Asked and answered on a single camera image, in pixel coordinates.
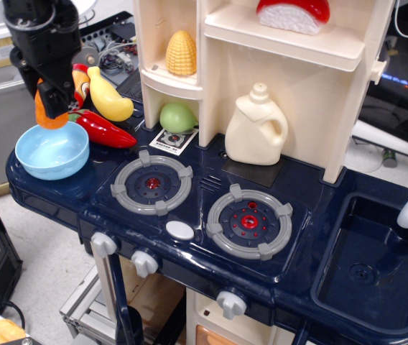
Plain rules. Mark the left grey stove knob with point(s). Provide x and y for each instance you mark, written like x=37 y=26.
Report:
x=103 y=245

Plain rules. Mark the red white toy sushi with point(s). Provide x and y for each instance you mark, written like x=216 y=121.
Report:
x=302 y=16

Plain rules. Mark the left grey stove burner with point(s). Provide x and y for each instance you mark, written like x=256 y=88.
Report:
x=152 y=185

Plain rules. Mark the yellow toy banana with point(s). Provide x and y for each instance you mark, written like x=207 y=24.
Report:
x=106 y=99

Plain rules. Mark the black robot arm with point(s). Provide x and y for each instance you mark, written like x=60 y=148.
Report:
x=35 y=13

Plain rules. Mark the grey oval stove button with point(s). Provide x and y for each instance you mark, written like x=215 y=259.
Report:
x=180 y=230

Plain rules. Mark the green toy pear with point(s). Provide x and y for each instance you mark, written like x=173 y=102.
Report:
x=177 y=118

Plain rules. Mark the grey stove knob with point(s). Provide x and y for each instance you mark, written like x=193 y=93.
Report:
x=231 y=304
x=103 y=245
x=144 y=263

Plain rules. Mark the grey stove burner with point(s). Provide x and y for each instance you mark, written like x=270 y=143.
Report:
x=152 y=185
x=249 y=224

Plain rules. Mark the right grey stove burner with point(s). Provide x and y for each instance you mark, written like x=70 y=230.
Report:
x=249 y=224

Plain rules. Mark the red orange toy bottle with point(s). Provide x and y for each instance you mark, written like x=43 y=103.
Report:
x=82 y=85

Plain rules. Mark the right grey stove knob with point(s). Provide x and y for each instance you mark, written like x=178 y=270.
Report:
x=231 y=304

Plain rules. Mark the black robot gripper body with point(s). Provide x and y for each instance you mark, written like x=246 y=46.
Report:
x=49 y=49

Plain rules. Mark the light blue plastic bowl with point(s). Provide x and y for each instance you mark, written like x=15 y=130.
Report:
x=53 y=154

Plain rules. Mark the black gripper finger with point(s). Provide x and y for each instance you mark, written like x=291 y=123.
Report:
x=49 y=104
x=29 y=75

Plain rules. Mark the black white sticker label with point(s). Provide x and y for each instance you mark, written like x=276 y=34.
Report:
x=173 y=143

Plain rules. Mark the red toy chili pepper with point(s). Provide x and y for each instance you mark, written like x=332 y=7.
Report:
x=101 y=131

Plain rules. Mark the cream toy detergent jug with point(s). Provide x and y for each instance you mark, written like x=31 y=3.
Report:
x=257 y=130

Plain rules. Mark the yellow toy corn cob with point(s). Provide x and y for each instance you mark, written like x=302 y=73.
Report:
x=181 y=54

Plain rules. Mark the aluminium frame rail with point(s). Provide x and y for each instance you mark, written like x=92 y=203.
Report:
x=86 y=315

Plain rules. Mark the navy toy kitchen counter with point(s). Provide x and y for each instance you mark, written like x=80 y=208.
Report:
x=341 y=279

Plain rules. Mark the middle grey stove knob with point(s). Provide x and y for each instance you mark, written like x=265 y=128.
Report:
x=144 y=263

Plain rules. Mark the small green can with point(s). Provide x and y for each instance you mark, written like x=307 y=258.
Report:
x=389 y=158

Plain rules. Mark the cream toy kitchen shelf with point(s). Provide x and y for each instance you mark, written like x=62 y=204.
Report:
x=318 y=81

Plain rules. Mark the orange toy carrot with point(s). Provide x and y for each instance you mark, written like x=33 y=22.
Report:
x=49 y=123

